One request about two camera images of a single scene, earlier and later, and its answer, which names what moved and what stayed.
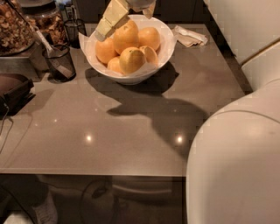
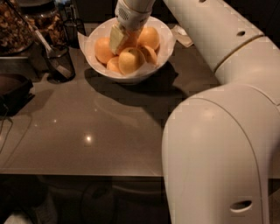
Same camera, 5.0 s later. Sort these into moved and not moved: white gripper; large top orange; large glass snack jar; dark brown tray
Moved: white gripper
Not moved: large top orange; dark brown tray; large glass snack jar
